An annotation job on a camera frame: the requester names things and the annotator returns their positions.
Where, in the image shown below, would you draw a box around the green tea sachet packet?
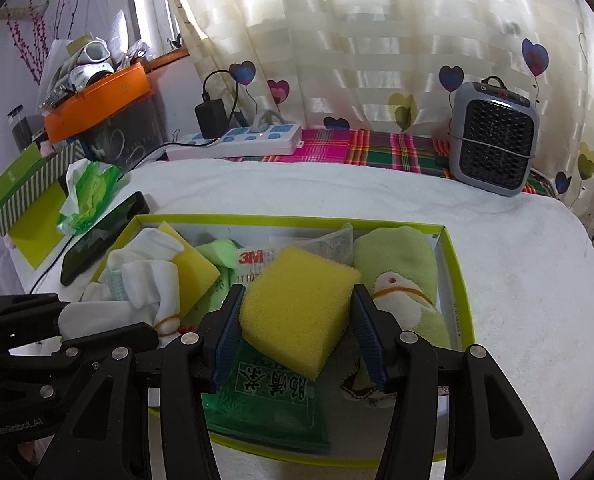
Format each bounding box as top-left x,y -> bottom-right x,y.
202,341 -> 330,453

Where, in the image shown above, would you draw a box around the light green cleaning cloth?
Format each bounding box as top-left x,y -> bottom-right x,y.
178,238 -> 238,330

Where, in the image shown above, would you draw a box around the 3M clear plastic packet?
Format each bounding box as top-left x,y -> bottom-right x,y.
234,223 -> 354,286

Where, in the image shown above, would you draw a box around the yellow green scouring sponge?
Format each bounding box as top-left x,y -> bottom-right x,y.
239,252 -> 361,382

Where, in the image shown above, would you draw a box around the green towel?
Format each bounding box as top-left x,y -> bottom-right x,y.
353,226 -> 451,349

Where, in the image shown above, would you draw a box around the lime green box lid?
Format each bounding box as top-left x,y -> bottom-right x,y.
8,181 -> 67,270

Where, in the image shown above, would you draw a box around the black smartphone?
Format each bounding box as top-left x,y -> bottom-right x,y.
60,192 -> 149,286

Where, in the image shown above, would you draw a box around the lime green shallow box tray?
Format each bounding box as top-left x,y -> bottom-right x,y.
116,214 -> 475,468

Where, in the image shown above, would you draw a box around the green striped gift box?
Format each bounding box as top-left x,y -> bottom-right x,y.
0,141 -> 85,236

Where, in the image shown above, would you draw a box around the green snack wrapper bag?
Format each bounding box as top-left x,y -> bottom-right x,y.
57,159 -> 121,236

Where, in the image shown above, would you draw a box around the dark glass jar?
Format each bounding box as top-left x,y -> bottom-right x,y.
7,105 -> 32,152

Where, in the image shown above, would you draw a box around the pink flower branches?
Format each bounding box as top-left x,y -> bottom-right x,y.
0,0 -> 83,84

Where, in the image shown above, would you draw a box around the white blue power strip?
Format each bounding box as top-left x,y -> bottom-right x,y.
167,124 -> 302,162

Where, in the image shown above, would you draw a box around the black power adapter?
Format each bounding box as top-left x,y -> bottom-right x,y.
195,70 -> 239,142

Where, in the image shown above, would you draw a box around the orange plastic basin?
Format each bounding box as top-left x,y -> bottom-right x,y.
44,63 -> 152,144

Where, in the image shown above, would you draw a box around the grey portable heater fan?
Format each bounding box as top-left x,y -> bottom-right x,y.
449,76 -> 539,196

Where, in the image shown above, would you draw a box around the pink plaid cloth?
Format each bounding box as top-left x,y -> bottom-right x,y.
226,127 -> 553,196

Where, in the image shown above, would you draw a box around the cream heart pattern curtain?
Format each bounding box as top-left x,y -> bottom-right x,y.
174,0 -> 594,246

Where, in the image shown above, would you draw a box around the black charging cable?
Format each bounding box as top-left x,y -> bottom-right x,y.
28,136 -> 218,295

